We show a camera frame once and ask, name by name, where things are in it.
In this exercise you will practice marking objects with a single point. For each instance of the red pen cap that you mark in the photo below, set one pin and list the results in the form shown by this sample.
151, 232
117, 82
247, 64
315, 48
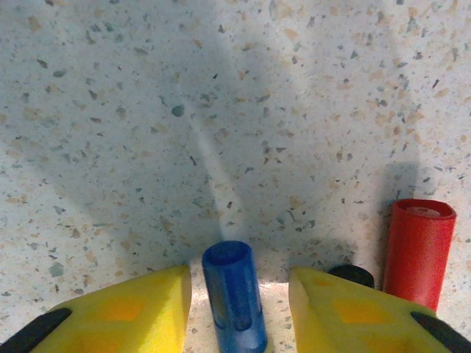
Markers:
419, 253

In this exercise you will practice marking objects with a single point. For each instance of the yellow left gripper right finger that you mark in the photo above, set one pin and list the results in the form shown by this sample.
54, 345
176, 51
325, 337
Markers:
360, 320

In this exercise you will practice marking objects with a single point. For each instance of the black pen cap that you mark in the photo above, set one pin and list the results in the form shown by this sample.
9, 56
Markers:
353, 274

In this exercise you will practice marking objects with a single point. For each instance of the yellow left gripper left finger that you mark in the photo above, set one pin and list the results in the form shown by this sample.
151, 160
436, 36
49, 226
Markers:
121, 316

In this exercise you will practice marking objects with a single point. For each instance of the blue pen cap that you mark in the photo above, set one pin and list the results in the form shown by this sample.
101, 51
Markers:
235, 294

